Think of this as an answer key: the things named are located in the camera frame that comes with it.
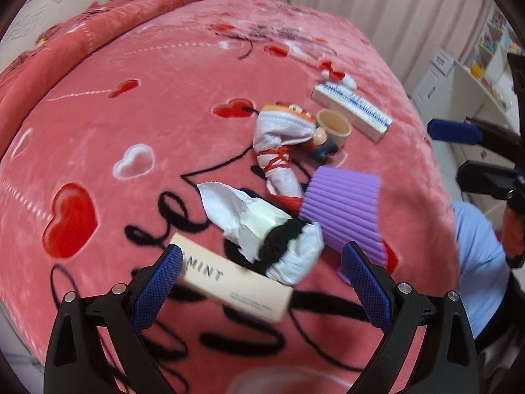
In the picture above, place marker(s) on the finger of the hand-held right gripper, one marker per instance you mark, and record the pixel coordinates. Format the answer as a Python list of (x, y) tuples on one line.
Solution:
[(451, 131), (484, 180)]

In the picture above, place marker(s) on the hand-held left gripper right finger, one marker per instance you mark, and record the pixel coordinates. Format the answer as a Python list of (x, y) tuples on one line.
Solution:
[(367, 287)]

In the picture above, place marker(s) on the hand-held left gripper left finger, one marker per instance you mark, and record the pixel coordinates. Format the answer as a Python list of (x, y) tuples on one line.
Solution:
[(160, 283)]

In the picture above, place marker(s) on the beige cardboard box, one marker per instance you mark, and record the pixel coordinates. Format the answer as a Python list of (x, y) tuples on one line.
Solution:
[(246, 291)]

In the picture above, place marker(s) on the white bookshelf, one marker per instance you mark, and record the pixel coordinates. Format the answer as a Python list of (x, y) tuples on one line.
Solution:
[(492, 49)]

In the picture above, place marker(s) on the white desk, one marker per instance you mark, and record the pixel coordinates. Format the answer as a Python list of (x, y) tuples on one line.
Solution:
[(480, 90)]

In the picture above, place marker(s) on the white cabinet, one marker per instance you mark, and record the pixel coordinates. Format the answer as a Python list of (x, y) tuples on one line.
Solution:
[(430, 82)]

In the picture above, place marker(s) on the light blue garment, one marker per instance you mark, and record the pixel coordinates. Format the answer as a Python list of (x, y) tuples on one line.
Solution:
[(480, 254)]

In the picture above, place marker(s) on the pink printed blanket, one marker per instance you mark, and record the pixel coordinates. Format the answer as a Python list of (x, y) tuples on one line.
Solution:
[(123, 213)]

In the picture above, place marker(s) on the purple ribbed cup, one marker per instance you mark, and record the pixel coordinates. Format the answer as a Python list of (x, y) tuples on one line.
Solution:
[(340, 205)]

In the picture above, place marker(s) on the blue and white long box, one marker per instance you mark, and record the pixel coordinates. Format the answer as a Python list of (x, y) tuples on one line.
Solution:
[(352, 108)]

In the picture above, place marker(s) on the crumpled white wrapper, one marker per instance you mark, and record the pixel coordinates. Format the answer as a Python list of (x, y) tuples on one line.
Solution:
[(229, 209)]

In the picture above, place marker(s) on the beige paper cup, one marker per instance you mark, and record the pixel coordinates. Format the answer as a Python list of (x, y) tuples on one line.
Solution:
[(333, 125)]

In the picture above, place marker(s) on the small dark blue toy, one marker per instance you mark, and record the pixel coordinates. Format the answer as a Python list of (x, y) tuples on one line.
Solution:
[(324, 152)]

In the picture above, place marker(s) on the dark cloth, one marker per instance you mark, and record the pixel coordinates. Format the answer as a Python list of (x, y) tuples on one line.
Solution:
[(504, 308)]

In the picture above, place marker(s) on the red folded quilt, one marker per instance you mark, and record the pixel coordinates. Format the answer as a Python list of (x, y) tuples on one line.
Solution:
[(82, 37)]

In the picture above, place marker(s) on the white headboard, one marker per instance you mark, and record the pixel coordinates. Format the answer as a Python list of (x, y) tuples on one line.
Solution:
[(49, 8)]

